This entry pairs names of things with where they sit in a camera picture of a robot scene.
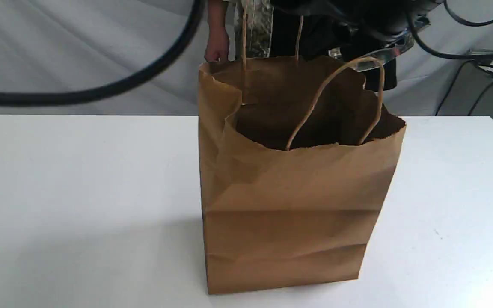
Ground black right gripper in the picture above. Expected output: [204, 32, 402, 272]
[347, 26, 416, 71]

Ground brown paper bag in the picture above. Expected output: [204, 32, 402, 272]
[198, 9, 407, 296]

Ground white-sleeved forearm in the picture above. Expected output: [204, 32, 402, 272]
[207, 0, 229, 30]

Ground person's hand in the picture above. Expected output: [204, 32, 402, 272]
[204, 26, 230, 62]

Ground person's camouflage jacket torso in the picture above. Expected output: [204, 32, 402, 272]
[235, 0, 398, 92]

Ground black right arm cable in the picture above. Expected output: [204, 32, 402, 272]
[405, 0, 493, 60]

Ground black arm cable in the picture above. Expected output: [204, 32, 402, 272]
[405, 0, 493, 60]
[0, 0, 206, 107]

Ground black cables at side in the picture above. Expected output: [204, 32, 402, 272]
[435, 49, 493, 117]

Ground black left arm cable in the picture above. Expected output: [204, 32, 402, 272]
[0, 0, 206, 107]

